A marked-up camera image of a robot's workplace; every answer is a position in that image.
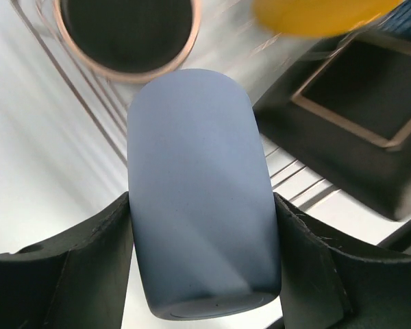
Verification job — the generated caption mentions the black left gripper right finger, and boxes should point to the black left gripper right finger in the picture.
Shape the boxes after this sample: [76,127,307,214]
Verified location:
[275,195,411,328]

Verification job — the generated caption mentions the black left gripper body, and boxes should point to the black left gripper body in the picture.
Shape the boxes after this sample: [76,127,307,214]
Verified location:
[377,220,411,255]

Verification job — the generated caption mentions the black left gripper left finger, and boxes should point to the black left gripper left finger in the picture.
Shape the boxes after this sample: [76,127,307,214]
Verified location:
[0,193,134,328]

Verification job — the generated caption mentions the light blue plastic cup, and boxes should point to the light blue plastic cup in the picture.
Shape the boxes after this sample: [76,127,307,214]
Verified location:
[127,69,282,321]

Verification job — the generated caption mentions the black floral square plate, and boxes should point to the black floral square plate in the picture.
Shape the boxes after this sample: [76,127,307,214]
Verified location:
[254,30,411,221]

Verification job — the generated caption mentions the dark mug red interior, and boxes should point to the dark mug red interior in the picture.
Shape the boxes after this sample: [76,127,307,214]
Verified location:
[53,1,201,83]

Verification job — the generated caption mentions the metal wire dish rack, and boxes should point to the metal wire dish rack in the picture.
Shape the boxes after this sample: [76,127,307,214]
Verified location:
[12,1,338,211]

